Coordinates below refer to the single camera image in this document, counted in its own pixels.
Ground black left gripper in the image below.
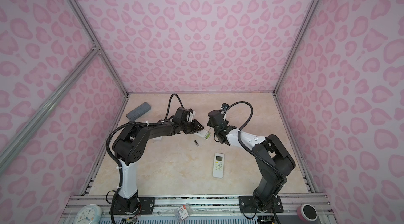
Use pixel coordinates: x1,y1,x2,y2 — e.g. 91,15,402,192
180,120,205,135

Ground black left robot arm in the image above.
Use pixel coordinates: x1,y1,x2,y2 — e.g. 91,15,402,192
106,107,204,216

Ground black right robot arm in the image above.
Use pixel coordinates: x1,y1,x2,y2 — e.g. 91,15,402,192
207,109,296,212

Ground grey rectangular sponge block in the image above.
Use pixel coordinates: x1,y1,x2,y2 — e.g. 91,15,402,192
126,102,151,121

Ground small clear parts box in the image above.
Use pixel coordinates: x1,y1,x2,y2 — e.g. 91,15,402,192
175,204,191,222

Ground pink tape roll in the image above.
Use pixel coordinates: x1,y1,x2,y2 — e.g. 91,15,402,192
297,204,318,222

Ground white analog clock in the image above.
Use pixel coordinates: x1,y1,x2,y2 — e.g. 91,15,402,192
73,204,102,224

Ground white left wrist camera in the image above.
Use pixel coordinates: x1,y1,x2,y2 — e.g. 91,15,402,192
187,108,196,122

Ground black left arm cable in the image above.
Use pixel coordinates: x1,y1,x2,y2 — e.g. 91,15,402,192
165,93,185,121

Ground aluminium front rail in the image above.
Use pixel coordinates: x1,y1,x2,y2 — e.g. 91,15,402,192
60,193,336,224

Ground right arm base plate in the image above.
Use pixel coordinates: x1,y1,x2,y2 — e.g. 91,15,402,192
238,196,284,214

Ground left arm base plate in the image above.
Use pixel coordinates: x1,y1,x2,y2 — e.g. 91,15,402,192
109,195,155,215

